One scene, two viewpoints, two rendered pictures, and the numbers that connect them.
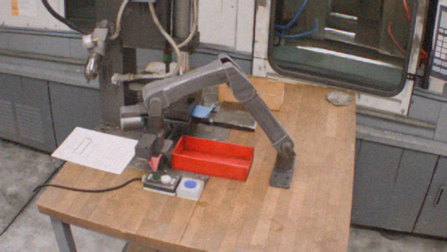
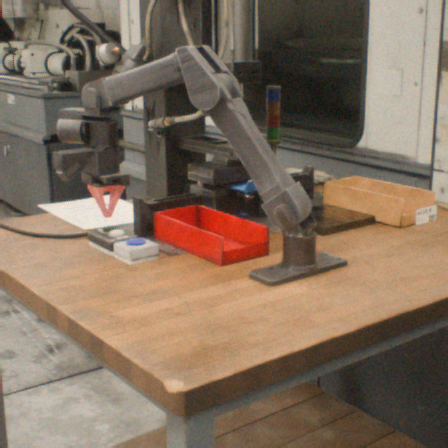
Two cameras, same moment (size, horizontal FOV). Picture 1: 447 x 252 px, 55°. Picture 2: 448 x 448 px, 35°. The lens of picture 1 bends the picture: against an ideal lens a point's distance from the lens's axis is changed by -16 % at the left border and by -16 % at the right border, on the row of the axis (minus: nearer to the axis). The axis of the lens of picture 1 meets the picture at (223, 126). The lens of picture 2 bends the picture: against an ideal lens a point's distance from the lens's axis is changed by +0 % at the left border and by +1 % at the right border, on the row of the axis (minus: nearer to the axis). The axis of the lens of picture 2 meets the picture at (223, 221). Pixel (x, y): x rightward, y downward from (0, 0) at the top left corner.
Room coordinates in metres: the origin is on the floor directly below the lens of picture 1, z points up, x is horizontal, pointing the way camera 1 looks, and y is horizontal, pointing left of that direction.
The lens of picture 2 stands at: (0.30, -0.94, 1.34)
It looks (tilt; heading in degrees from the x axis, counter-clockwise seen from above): 15 degrees down; 41
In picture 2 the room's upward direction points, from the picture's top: 1 degrees counter-clockwise
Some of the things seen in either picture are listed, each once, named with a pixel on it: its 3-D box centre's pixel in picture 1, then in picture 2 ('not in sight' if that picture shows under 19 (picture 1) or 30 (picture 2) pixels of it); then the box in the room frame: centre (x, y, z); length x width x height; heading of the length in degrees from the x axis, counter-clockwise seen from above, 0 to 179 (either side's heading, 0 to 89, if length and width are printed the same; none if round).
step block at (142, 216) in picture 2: (160, 153); (148, 214); (1.36, 0.20, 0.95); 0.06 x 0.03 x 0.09; 168
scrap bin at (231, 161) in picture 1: (212, 158); (209, 233); (1.38, 0.03, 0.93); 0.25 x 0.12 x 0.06; 78
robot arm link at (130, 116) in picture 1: (140, 112); (86, 115); (1.24, 0.24, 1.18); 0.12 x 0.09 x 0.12; 105
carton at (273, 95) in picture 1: (251, 92); (378, 201); (1.85, -0.11, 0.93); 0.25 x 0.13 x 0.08; 78
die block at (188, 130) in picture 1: (183, 118); (235, 201); (1.61, 0.15, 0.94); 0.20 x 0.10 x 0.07; 168
